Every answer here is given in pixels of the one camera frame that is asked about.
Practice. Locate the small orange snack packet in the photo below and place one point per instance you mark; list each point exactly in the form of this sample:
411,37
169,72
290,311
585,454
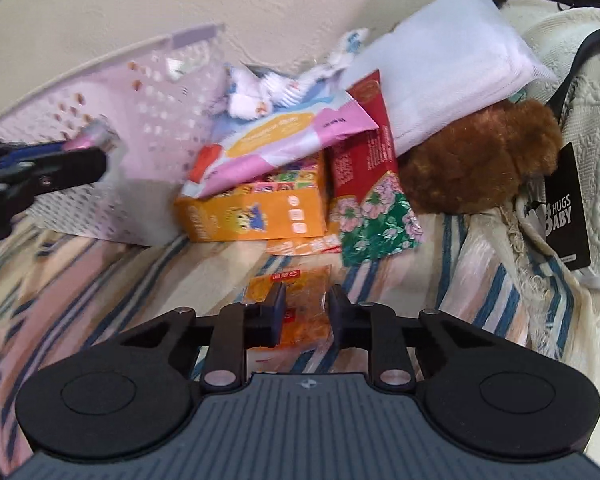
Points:
305,322

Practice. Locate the white blue crumpled wrapper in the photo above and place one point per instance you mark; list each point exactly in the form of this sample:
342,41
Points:
253,93

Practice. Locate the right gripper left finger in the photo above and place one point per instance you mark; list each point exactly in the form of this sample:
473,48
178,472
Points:
236,329

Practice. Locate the red floral packet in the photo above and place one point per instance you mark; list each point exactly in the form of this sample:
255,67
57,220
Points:
376,220

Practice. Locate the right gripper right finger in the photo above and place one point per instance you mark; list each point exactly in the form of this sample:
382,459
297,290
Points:
377,329

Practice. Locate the pink orange snack bag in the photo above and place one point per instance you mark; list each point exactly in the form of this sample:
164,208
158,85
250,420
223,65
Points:
256,148

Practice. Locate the red white flat sachet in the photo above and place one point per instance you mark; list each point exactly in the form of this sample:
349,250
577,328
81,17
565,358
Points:
299,247

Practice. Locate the white wet wipes pack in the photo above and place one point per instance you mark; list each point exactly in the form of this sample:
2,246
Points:
446,61

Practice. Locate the striped blanket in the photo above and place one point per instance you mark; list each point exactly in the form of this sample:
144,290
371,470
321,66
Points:
60,294

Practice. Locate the brown plush toy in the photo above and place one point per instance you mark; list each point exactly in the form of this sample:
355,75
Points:
480,161

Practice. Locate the orange cartoon box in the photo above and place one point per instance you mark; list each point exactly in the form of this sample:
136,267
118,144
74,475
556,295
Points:
292,202

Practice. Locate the small pink packet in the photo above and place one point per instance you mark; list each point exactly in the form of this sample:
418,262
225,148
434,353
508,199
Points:
96,134

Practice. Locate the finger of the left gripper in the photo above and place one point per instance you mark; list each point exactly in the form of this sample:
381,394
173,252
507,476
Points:
10,153
22,183

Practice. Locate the white perforated plastic basket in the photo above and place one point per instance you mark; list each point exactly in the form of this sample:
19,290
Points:
157,96

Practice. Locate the cream textured cushion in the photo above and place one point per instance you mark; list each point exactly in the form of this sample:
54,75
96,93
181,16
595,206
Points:
41,40

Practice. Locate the black white hang tag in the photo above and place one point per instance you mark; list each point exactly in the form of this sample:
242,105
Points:
557,199

